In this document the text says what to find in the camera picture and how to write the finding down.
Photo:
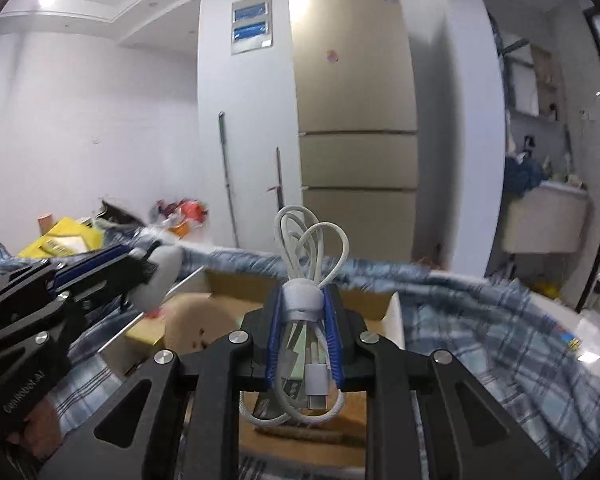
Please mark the shallow cardboard box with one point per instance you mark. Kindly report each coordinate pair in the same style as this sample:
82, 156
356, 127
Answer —
230, 290

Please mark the black door frame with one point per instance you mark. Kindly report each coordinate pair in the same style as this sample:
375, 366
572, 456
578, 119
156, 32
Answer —
587, 295

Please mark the wall electrical panel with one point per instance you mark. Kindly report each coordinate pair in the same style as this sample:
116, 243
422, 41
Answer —
250, 22

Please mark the wall shelf unit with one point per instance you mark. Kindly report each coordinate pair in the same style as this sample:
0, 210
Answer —
522, 85

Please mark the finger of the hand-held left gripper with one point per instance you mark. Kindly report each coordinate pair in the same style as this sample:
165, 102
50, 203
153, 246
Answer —
87, 262
105, 285

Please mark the white round soft pad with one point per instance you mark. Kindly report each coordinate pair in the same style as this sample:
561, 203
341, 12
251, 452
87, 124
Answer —
157, 280

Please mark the orange box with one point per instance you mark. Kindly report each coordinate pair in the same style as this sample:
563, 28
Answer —
181, 229

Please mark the beige vanity cabinet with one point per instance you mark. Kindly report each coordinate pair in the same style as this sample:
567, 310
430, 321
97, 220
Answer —
540, 220

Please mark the grey cloth bundle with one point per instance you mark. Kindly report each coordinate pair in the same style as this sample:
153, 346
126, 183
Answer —
120, 212

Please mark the blue clothes pile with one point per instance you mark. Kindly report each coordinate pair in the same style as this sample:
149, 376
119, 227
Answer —
522, 175

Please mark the red gift bag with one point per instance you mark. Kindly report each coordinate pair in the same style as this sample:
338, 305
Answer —
190, 207

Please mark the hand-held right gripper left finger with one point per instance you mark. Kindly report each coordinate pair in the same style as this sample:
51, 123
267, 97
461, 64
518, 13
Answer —
271, 355

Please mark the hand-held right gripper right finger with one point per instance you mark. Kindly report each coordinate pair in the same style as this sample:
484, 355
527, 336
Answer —
336, 360

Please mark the brown cardboard piece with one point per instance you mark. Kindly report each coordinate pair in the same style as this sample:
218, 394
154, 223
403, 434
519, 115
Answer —
45, 224

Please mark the blue plaid blanket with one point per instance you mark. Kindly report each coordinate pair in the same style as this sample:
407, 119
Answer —
480, 320

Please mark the person's left hand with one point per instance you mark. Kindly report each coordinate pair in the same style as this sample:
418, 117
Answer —
40, 425

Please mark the yellow bag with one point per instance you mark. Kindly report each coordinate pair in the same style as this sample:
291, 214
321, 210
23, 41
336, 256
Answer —
547, 290

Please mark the beige refrigerator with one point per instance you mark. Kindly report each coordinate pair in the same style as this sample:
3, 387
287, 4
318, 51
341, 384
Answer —
355, 160

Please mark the yellow cardboard box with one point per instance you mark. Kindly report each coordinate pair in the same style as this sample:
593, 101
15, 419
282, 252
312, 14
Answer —
65, 235

